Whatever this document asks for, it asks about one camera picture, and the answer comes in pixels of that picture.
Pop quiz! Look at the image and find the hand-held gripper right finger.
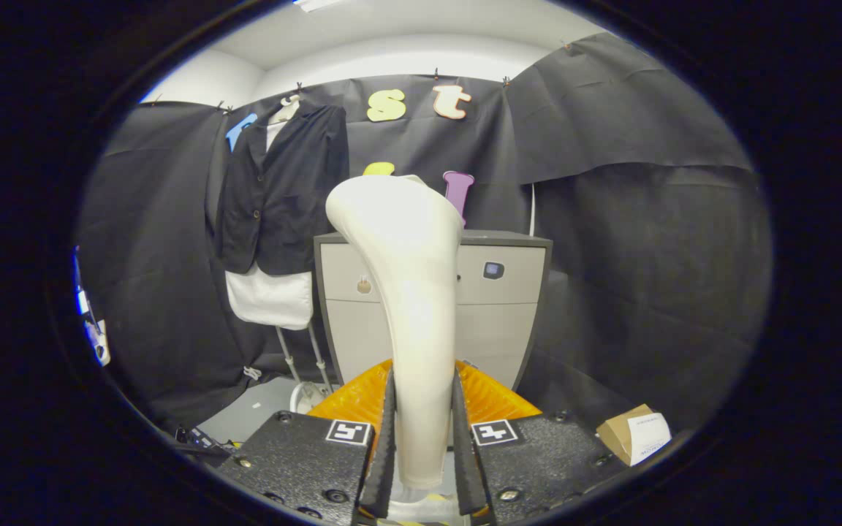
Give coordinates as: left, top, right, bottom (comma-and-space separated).
453, 358, 630, 525

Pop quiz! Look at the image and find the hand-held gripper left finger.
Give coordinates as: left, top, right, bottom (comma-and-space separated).
218, 358, 398, 525

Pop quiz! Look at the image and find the white garment steamer head with hose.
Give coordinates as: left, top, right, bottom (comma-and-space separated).
325, 174, 466, 505

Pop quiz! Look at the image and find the black blazer jacket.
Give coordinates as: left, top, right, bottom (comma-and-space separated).
215, 102, 350, 277

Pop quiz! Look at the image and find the cardboard box with white label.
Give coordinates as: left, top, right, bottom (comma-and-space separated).
596, 403, 673, 467

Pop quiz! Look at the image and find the black power strip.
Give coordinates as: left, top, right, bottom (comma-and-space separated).
175, 426, 235, 457

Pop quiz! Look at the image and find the beige cabinet with grey top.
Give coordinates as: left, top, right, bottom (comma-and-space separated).
314, 230, 553, 392

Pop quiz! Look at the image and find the black backdrop cloth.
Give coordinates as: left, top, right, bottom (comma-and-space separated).
76, 31, 773, 432

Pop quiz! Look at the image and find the white and blue equipment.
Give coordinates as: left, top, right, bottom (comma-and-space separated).
72, 247, 112, 367

